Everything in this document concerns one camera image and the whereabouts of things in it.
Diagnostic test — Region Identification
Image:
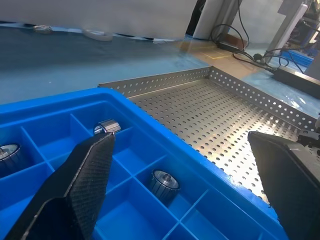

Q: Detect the ribbed metal roller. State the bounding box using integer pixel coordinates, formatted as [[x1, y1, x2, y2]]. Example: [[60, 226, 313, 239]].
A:
[[149, 169, 181, 204], [93, 119, 123, 136], [0, 142, 21, 176]]

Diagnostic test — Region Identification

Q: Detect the white tape roll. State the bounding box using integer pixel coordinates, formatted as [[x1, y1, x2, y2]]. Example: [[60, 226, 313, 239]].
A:
[[83, 28, 114, 42]]

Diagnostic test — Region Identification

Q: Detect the blue plastic compartment tray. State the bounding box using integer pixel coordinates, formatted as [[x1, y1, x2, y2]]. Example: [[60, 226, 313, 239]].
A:
[[0, 87, 292, 240]]

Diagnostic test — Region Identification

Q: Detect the thin black cable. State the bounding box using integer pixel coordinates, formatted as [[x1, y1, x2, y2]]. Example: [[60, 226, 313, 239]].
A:
[[210, 23, 236, 45], [235, 0, 251, 51], [233, 49, 279, 74]]

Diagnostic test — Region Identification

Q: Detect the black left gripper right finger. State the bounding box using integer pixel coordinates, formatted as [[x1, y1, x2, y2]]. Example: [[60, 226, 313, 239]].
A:
[[246, 130, 320, 240]]

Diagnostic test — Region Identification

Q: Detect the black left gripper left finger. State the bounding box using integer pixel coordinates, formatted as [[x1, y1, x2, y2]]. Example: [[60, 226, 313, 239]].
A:
[[4, 131, 116, 240]]

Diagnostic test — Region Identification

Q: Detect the perforated steel tray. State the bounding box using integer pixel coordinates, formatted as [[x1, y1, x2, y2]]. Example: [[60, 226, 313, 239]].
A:
[[97, 65, 320, 209]]

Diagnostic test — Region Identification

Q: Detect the blue plastic crate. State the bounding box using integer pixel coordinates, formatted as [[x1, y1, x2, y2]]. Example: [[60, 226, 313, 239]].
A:
[[281, 48, 316, 66]]

